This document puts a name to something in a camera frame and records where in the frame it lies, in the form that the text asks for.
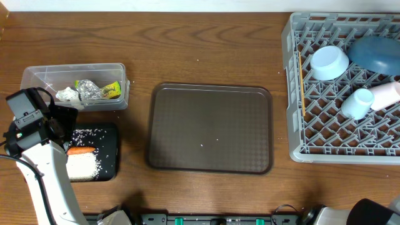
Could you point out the white tissue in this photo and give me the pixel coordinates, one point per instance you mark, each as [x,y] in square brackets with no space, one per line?
[71,96]

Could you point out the light blue cup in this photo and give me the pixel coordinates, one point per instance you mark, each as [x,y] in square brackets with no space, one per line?
[357,105]

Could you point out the black tray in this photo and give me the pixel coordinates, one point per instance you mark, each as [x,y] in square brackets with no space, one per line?
[109,153]

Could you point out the white cup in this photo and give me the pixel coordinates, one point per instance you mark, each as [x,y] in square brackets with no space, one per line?
[385,95]

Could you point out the dark blue plate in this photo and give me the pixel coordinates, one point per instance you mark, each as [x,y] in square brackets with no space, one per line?
[376,54]

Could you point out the foil snack wrapper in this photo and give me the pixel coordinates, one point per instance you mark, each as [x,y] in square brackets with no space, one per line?
[88,90]

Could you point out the light blue bowl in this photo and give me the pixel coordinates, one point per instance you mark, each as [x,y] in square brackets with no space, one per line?
[328,62]

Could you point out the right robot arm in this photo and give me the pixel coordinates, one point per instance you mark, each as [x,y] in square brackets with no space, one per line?
[364,212]

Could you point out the brown serving tray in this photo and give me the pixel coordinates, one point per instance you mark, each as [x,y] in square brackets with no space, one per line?
[211,129]

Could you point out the orange carrot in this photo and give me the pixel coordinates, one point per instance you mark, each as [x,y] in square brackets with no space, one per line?
[80,150]

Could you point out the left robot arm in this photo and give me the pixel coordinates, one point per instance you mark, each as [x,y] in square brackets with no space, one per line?
[51,156]

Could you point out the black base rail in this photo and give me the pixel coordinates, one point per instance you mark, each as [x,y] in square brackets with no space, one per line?
[167,219]

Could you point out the grey dishwasher rack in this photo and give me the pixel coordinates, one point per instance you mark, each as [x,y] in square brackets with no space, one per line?
[325,135]

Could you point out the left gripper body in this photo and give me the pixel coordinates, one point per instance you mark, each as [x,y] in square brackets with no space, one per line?
[67,118]

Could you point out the pile of white rice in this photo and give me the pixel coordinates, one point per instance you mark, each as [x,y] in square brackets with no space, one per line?
[86,167]

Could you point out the wooden chopstick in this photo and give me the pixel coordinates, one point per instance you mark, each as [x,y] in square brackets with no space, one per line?
[301,84]

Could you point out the clear plastic bin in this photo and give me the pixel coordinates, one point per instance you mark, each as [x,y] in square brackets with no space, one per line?
[55,78]

